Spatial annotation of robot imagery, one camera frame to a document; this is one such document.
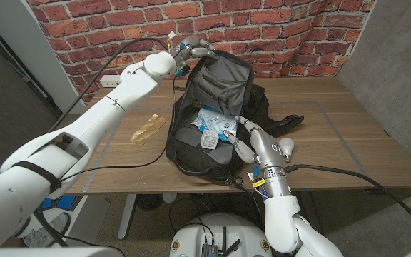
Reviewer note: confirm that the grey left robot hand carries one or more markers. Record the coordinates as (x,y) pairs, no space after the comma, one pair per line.
(193,48)

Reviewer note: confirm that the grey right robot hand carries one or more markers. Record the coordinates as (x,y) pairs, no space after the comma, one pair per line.
(268,150)

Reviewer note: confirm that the black backpack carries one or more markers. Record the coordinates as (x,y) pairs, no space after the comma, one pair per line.
(223,82)

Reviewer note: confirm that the small silver package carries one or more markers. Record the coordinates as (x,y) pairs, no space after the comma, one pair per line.
(209,139)

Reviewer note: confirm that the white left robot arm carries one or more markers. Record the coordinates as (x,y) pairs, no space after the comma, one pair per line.
(120,96)

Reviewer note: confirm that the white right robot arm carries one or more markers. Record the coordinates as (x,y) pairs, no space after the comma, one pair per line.
(280,225)

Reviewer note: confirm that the white light bulb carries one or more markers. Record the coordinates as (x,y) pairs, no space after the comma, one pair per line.
(287,145)

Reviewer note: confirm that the blue and white plastic bag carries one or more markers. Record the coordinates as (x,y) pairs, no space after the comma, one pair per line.
(212,121)

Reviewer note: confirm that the grey table leg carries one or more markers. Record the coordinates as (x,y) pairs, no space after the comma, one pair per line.
(310,203)

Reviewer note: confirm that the red brick print backdrop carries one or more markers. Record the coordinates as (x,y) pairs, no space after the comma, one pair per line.
(262,35)

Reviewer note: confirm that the white power strip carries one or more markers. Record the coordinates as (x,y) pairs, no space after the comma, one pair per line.
(109,81)

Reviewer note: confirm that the white robot torso base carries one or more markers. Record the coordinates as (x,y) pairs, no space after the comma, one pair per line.
(219,228)

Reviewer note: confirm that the black straight antenna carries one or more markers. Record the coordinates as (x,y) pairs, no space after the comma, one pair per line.
(224,239)

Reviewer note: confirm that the black tilted antenna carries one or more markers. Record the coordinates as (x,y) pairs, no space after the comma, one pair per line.
(233,247)

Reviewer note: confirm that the small grey computer box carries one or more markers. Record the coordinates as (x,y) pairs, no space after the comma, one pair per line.
(209,250)

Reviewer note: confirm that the black round floor object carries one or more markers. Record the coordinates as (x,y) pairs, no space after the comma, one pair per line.
(149,202)

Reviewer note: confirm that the white table leg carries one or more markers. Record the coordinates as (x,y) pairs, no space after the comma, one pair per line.
(127,217)

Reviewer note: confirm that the dark grey door panel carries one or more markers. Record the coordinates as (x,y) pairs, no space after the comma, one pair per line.
(5,89)

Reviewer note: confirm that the blue foot pad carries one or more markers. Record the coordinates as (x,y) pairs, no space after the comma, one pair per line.
(68,202)
(48,204)

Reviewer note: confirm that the grey sneaker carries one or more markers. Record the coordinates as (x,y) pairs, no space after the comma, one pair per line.
(48,232)

